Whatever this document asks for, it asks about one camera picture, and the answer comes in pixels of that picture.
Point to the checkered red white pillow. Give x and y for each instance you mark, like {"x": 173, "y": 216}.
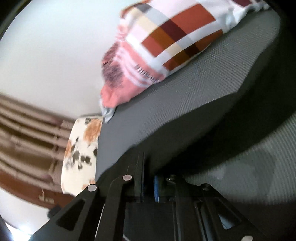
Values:
{"x": 158, "y": 37}

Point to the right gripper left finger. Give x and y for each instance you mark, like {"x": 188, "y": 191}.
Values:
{"x": 98, "y": 212}

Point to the black pants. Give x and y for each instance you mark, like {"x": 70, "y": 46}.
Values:
{"x": 211, "y": 134}

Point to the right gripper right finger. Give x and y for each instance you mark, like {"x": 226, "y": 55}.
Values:
{"x": 202, "y": 213}

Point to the pink striped cloth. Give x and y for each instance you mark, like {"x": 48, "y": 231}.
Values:
{"x": 122, "y": 76}

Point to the floral white orange cushion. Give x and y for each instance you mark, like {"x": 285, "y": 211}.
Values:
{"x": 79, "y": 164}

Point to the brass door latch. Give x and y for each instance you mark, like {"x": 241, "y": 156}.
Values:
{"x": 44, "y": 198}

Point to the grey textured bed mat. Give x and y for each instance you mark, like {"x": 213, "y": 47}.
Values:
{"x": 263, "y": 173}

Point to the grey folded cloth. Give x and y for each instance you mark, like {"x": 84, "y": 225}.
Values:
{"x": 107, "y": 113}

